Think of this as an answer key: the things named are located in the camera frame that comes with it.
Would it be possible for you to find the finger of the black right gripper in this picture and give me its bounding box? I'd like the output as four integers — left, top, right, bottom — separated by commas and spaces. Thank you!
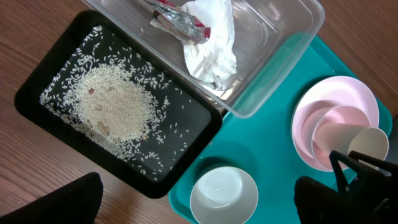
329, 151, 373, 193
348, 151, 397, 174

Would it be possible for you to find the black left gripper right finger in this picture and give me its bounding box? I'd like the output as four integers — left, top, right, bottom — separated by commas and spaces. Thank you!
294, 176, 397, 224

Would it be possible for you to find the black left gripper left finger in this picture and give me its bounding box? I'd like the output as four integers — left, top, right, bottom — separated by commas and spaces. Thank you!
1, 172, 103, 224

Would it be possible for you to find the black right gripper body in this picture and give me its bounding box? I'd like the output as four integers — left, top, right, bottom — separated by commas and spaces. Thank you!
341, 171, 397, 224

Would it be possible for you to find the pink small bowl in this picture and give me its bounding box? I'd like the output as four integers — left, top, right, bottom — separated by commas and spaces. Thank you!
312, 106, 371, 170

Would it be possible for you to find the pink plate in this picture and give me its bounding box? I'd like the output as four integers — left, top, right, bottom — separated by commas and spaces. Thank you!
291, 76, 381, 172

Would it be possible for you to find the grey bowl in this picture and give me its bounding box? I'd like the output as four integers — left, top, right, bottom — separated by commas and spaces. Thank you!
190, 166, 259, 223

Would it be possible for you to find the pile of rice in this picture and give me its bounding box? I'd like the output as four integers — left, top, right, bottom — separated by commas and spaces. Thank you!
39, 26, 193, 182

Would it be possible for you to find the white napkin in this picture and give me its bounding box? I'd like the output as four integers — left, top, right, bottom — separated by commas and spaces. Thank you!
179, 0, 237, 90

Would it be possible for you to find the red foil wrapper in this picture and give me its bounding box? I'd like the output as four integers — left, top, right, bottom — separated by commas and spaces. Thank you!
141, 0, 211, 44

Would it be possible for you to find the white paper cup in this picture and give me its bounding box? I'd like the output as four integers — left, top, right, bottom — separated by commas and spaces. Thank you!
313, 122, 389, 169

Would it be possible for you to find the teal plastic tray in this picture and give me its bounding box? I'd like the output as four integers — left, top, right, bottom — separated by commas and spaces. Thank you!
168, 35, 393, 224

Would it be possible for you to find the black rectangular tray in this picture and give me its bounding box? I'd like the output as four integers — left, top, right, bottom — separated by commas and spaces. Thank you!
14, 10, 223, 198

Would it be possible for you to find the clear plastic bin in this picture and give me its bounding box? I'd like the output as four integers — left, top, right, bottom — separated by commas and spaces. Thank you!
85, 0, 325, 118

